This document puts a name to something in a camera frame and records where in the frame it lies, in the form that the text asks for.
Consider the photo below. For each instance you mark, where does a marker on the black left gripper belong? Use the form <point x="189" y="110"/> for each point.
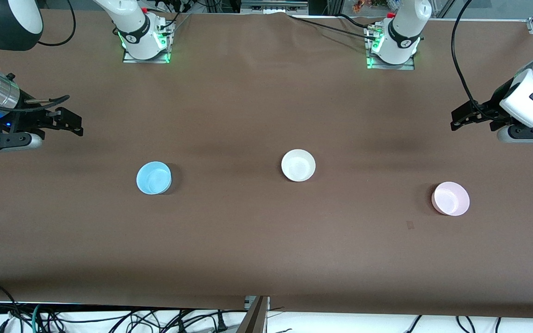
<point x="489" y="109"/>

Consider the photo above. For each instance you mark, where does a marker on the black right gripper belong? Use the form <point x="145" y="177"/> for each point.
<point x="32" y="116"/>

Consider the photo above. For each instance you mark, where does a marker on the pink bowl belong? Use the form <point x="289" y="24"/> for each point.
<point x="449" y="199"/>

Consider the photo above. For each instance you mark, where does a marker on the light blue bowl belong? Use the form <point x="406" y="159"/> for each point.
<point x="153" y="178"/>

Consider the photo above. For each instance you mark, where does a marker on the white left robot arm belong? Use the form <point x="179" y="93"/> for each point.
<point x="403" y="27"/>

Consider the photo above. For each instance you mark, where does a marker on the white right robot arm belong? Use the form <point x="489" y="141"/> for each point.
<point x="134" y="23"/>

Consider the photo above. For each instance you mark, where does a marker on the white bowl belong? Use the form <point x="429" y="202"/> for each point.
<point x="298" y="165"/>

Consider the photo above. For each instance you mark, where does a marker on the orange object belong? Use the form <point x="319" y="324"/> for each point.
<point x="361" y="5"/>

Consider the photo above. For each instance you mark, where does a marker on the brown table cover sheet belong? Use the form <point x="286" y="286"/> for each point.
<point x="266" y="240"/>

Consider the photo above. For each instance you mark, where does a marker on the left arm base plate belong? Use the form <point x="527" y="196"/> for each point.
<point x="405" y="67"/>

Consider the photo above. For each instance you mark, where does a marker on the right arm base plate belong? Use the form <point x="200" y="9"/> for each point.
<point x="132" y="60"/>

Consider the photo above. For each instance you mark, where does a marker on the aluminium frame bar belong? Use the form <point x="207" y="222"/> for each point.
<point x="271" y="7"/>

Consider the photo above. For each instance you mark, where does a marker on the metal post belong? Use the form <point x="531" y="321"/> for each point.
<point x="255" y="319"/>

